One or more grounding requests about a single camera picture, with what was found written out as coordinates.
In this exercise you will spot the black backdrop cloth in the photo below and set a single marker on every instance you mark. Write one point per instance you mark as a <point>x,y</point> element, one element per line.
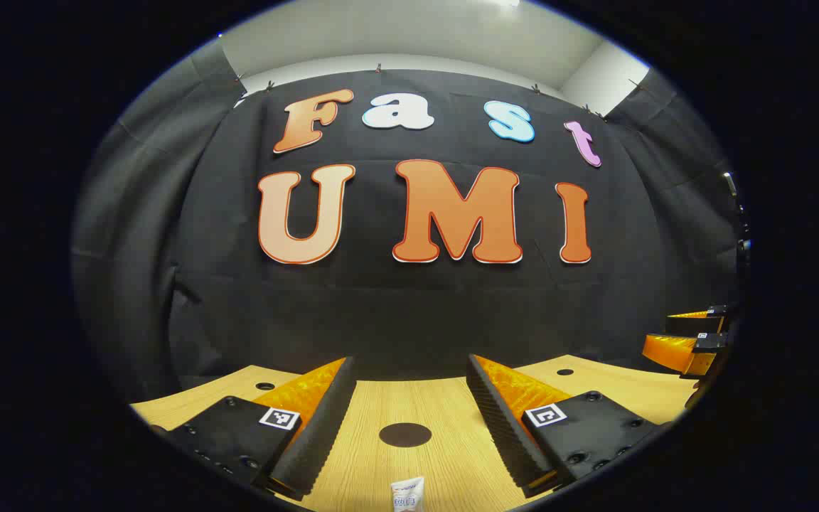
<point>381,306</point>

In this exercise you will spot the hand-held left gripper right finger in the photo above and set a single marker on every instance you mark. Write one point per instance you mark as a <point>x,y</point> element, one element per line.
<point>498,427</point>

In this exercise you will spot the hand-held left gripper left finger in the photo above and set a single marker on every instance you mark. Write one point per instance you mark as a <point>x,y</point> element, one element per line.
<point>317,434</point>

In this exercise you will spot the dark round coaster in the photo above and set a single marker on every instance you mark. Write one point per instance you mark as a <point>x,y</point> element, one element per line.
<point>405,434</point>

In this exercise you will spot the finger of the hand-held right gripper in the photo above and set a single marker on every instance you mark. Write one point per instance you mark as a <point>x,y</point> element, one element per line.
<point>676,352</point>
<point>694,325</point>

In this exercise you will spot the white toothpaste tube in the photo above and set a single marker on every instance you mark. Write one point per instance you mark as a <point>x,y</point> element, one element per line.
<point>407,494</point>

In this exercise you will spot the wooden desktop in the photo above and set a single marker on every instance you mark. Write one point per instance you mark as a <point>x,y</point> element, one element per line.
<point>399,402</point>

